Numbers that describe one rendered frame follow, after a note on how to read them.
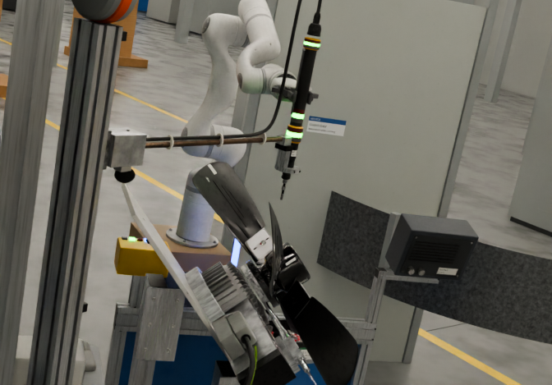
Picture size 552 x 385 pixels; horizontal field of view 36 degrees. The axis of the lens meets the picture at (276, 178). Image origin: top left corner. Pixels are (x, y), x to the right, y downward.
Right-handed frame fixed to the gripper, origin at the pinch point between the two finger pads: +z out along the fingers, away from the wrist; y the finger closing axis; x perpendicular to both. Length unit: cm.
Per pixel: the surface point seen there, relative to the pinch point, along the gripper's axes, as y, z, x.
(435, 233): -66, -28, -43
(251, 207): 7.9, 0.4, -32.3
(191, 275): 24, 10, -50
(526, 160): -422, -507, -104
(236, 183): 11.9, -4.5, -27.3
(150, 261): 27, -31, -62
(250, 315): 11, 28, -52
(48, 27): 71, 129, 22
